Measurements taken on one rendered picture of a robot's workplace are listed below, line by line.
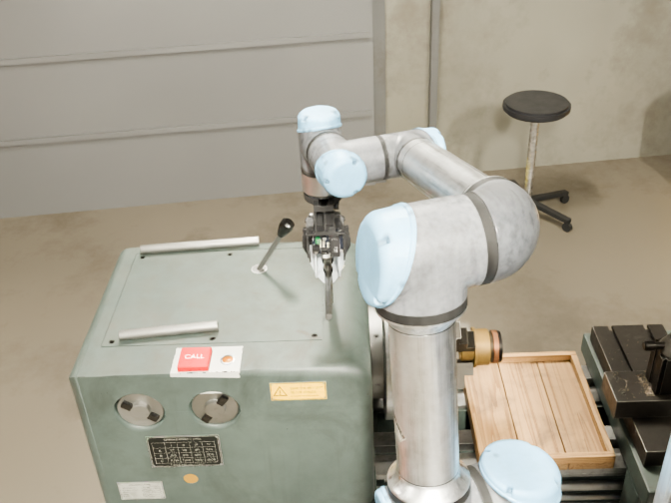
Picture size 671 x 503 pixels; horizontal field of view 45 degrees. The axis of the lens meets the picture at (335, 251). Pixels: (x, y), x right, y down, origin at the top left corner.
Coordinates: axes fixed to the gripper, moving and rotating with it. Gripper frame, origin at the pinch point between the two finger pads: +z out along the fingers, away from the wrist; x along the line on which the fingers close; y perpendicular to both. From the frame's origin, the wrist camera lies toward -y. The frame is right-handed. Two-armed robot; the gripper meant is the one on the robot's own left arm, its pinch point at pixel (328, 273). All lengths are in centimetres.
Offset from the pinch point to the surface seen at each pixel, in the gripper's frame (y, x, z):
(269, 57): -288, -30, 53
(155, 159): -282, -99, 107
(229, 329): 0.5, -21.0, 12.2
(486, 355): -7.0, 34.3, 29.1
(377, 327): -7.2, 10.0, 19.7
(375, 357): -2.3, 9.1, 24.1
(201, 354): 9.5, -25.6, 11.0
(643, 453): 12, 65, 43
